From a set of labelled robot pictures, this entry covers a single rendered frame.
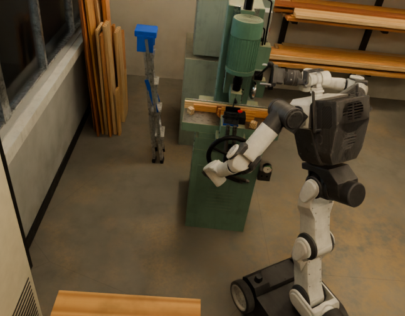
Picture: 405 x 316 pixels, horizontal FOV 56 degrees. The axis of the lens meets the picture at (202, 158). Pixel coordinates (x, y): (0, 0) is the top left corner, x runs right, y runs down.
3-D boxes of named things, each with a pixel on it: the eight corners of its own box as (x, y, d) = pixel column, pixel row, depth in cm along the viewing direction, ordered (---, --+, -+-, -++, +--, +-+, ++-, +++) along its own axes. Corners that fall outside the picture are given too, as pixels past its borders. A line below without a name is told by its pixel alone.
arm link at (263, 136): (250, 178, 168) (283, 139, 166) (228, 160, 166) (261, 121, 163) (245, 171, 180) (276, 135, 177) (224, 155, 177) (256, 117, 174)
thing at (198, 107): (193, 110, 243) (194, 105, 241) (193, 108, 245) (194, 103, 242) (289, 121, 245) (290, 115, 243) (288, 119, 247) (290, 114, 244)
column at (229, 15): (212, 111, 265) (227, 4, 222) (213, 96, 282) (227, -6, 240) (244, 115, 265) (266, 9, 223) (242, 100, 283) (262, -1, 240)
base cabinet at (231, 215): (184, 226, 284) (192, 149, 241) (189, 177, 330) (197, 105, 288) (243, 232, 285) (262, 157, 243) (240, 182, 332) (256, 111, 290)
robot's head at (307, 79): (324, 86, 175) (325, 69, 172) (308, 88, 172) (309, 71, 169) (316, 83, 180) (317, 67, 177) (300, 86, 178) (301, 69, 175)
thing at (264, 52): (254, 68, 244) (258, 46, 235) (252, 63, 251) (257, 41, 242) (267, 70, 244) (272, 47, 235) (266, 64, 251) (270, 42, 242)
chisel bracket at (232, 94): (228, 105, 235) (230, 93, 230) (227, 94, 247) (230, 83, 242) (240, 106, 236) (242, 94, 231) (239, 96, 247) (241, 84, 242)
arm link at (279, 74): (275, 62, 209) (296, 64, 209) (271, 65, 218) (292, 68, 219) (272, 85, 209) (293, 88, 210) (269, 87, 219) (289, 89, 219)
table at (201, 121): (179, 138, 226) (180, 130, 223) (183, 113, 251) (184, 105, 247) (279, 150, 228) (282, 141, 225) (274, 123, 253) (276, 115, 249)
